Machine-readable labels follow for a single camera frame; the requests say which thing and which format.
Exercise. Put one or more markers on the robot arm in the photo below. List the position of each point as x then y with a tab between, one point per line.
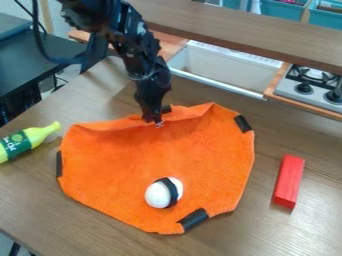
129	30

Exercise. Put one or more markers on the orange cloth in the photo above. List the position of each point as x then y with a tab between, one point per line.
133	166

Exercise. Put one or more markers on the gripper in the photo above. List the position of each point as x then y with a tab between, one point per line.
152	87

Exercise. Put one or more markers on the black table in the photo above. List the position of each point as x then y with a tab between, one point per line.
26	63

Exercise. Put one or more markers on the yellow toy bottle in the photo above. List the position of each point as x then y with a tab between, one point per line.
22	141

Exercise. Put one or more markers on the blue bin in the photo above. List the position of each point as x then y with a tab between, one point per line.
285	8
327	15

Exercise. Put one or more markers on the white toy rice ball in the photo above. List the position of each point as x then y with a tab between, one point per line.
161	194

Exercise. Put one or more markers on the toy stove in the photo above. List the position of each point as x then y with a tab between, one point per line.
311	88

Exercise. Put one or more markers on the wooden shelf board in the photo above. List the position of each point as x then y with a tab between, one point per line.
249	30

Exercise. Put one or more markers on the toy sink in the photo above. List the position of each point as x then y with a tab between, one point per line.
227	68

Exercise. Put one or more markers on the red block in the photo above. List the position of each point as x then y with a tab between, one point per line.
289	180

